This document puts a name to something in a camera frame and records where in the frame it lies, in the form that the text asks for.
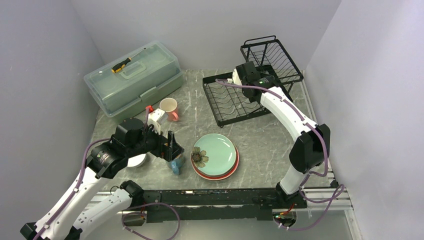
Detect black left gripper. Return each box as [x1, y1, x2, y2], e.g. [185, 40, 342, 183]
[126, 120, 184, 161]

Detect black wire dish rack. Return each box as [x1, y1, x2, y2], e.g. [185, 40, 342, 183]
[202, 35, 304, 128]

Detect light blue flower plate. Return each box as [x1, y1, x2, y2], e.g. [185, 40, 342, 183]
[190, 133, 239, 179]

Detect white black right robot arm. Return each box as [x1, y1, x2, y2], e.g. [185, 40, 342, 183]
[232, 61, 331, 208]

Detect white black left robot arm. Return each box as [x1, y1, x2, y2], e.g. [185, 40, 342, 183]
[20, 118, 185, 240]

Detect blue mug orange inside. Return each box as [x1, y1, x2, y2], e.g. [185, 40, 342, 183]
[166, 154, 185, 175]

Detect red teal rimmed plate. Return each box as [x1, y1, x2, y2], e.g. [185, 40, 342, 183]
[191, 147, 240, 181]

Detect white ceramic bowl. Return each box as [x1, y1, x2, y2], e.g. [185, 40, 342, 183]
[127, 154, 147, 168]

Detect pink ceramic mug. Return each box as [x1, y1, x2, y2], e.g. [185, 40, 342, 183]
[159, 97, 180, 122]

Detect green translucent plastic storage box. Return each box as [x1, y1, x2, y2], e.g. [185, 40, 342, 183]
[83, 41, 184, 123]

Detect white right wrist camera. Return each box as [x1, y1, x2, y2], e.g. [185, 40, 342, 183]
[227, 69, 242, 86]

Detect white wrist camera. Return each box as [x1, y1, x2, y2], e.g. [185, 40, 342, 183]
[227, 69, 242, 86]
[145, 105, 168, 134]

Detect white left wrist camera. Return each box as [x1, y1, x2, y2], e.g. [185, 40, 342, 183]
[145, 105, 168, 134]

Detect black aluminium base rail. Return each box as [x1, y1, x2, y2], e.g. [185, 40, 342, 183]
[118, 186, 353, 227]

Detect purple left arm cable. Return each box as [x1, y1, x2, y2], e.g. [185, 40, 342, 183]
[31, 138, 112, 240]

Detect yellow black handled screwdriver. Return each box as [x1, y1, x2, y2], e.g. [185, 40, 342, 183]
[111, 47, 147, 74]

